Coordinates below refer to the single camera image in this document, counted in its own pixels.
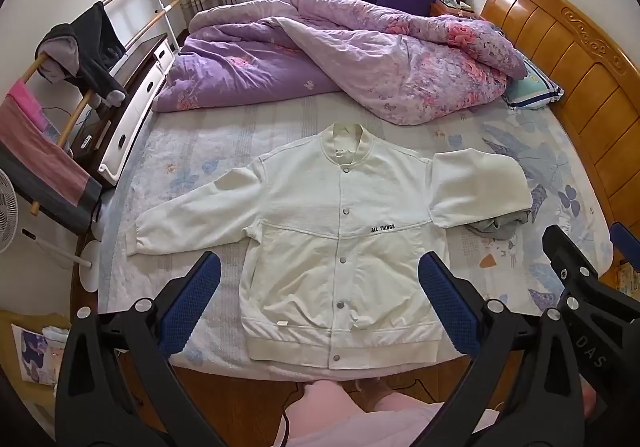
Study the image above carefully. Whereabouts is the light blue pillow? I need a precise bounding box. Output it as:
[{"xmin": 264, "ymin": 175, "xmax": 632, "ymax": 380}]
[{"xmin": 502, "ymin": 59, "xmax": 565, "ymax": 112}]

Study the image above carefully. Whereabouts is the white button-up jacket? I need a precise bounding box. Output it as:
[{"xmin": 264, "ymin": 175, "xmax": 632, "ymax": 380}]
[{"xmin": 125, "ymin": 123, "xmax": 533, "ymax": 371}]

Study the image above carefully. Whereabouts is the black hoodie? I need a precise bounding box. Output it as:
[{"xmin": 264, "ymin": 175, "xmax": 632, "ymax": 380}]
[{"xmin": 40, "ymin": 2, "xmax": 127, "ymax": 105}]

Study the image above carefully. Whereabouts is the purple floral bag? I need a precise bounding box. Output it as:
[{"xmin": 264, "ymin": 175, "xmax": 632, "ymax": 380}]
[{"xmin": 10, "ymin": 324, "xmax": 68, "ymax": 385}]

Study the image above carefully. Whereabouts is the wooden headboard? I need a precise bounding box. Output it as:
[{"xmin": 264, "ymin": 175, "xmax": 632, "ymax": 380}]
[{"xmin": 480, "ymin": 0, "xmax": 640, "ymax": 273}]

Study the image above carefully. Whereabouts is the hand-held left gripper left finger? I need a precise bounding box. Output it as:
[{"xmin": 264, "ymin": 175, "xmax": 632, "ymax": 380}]
[{"xmin": 54, "ymin": 251, "xmax": 236, "ymax": 447}]

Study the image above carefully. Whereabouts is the white round fan base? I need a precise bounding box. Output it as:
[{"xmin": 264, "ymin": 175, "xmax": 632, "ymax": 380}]
[{"xmin": 80, "ymin": 241, "xmax": 102, "ymax": 293}]

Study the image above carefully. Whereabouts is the bright pink cloth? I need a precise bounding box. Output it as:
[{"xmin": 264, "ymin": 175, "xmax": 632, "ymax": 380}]
[{"xmin": 7, "ymin": 79, "xmax": 47, "ymax": 128}]

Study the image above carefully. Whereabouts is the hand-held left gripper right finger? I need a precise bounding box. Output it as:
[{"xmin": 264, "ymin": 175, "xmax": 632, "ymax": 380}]
[{"xmin": 417, "ymin": 251, "xmax": 596, "ymax": 447}]

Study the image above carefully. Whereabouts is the white drawer cabinet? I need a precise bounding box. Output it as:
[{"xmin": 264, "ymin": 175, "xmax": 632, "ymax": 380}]
[{"xmin": 70, "ymin": 34, "xmax": 176, "ymax": 188}]

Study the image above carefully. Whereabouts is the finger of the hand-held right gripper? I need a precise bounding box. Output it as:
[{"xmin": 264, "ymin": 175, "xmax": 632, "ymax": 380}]
[
  {"xmin": 612, "ymin": 222, "xmax": 640, "ymax": 273},
  {"xmin": 542, "ymin": 225, "xmax": 608, "ymax": 298}
]

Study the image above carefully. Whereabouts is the bed with floral sheet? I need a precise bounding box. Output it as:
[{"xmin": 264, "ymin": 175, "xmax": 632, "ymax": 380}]
[{"xmin": 97, "ymin": 92, "xmax": 621, "ymax": 383}]

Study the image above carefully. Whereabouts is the purple floral quilt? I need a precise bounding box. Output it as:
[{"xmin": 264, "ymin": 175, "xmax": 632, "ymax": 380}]
[{"xmin": 152, "ymin": 0, "xmax": 526, "ymax": 125}]

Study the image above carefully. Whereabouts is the wooden nightstand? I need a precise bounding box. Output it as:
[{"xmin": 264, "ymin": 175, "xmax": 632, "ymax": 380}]
[{"xmin": 432, "ymin": 0, "xmax": 478, "ymax": 18}]

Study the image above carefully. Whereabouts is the white standing fan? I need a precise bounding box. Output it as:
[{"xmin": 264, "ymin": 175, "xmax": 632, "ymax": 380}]
[{"xmin": 0, "ymin": 169, "xmax": 21, "ymax": 255}]

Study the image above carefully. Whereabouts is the dusty pink towel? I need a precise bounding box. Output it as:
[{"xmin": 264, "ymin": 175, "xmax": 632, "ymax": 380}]
[{"xmin": 0, "ymin": 99, "xmax": 90, "ymax": 205}]

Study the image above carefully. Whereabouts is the person's pink clothing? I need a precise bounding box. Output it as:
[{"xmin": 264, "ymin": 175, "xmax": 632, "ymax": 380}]
[{"xmin": 282, "ymin": 379, "xmax": 501, "ymax": 447}]

